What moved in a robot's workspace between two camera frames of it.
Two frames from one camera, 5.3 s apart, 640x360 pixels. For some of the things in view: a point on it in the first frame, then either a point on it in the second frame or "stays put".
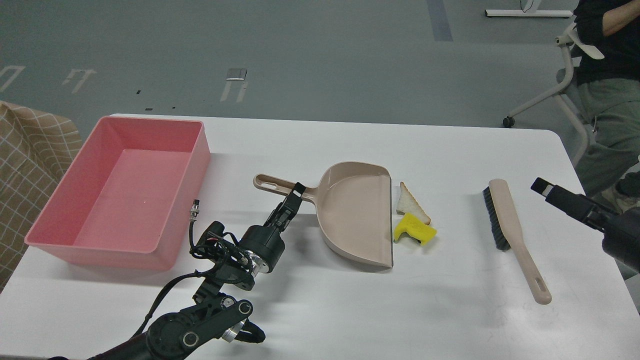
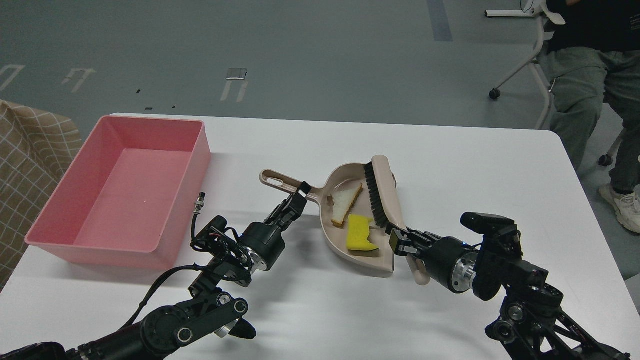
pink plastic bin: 129,198 stays put
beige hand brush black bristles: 503,216 → 386,200
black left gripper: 264,245 stays put
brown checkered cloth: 36,148 stays put
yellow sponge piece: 423,232 → 357,232
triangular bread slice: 408,203 → 342,201
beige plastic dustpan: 353,200 stays put
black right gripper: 578,206 → 448,261
